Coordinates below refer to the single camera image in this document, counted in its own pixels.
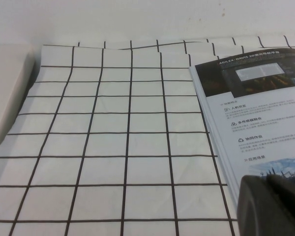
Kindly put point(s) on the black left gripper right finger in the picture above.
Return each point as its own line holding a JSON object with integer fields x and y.
{"x": 290, "y": 196}

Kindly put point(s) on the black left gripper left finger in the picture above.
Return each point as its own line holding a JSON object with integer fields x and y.
{"x": 255, "y": 206}

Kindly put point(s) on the white product catalogue book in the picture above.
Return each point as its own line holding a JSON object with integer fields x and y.
{"x": 255, "y": 118}

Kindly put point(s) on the white black-grid tablecloth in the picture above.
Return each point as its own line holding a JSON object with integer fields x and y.
{"x": 100, "y": 147}

